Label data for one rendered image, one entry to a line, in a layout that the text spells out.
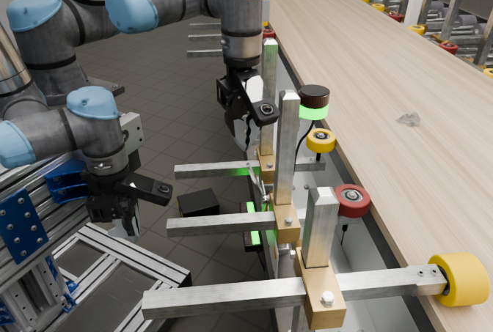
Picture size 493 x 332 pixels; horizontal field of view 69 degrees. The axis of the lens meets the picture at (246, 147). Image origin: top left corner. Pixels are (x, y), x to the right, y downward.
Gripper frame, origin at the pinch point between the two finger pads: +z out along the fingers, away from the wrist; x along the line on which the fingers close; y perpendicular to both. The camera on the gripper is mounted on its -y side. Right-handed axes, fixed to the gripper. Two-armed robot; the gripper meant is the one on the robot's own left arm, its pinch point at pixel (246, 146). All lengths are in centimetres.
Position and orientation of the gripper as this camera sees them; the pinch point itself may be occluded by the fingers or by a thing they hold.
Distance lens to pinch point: 77.8
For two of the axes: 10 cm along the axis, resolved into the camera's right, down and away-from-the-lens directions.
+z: 0.0, 8.3, 5.6
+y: -4.4, -5.0, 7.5
